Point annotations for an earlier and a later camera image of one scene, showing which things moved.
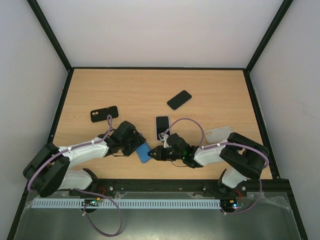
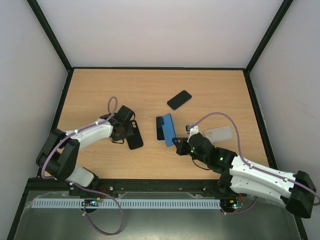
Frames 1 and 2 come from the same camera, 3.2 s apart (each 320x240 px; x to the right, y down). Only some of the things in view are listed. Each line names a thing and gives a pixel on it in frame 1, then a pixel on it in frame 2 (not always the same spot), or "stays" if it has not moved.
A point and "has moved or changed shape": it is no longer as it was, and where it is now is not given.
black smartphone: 162,123 stays
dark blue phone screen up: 179,99 stays
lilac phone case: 162,124 stays
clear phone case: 218,134 stays
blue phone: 142,152 → 168,128
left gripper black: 138,140 → 129,132
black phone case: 101,114 has moved or changed shape
